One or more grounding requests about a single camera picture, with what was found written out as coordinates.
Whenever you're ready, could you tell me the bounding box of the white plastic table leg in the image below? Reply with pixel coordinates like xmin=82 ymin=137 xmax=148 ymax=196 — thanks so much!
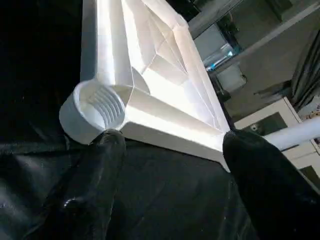
xmin=264 ymin=116 xmax=320 ymax=152

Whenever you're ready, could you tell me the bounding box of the white storage box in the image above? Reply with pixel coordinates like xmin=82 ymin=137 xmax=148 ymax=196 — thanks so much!
xmin=192 ymin=22 xmax=242 ymax=72

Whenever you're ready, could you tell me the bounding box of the white plastic table top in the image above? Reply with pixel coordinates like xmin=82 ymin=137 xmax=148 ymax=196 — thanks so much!
xmin=59 ymin=0 xmax=236 ymax=173

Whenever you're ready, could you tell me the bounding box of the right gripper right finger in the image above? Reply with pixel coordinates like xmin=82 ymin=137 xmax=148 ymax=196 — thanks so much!
xmin=222 ymin=129 xmax=320 ymax=240

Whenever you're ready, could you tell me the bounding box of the white glass-door cabinet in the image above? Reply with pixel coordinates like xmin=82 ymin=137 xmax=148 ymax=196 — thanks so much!
xmin=234 ymin=97 xmax=320 ymax=193

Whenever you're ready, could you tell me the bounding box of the black work mat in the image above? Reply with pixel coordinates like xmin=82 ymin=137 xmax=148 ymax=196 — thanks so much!
xmin=0 ymin=0 xmax=320 ymax=240

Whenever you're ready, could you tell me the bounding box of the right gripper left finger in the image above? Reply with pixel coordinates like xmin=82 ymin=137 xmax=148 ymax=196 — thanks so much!
xmin=25 ymin=129 xmax=127 ymax=240

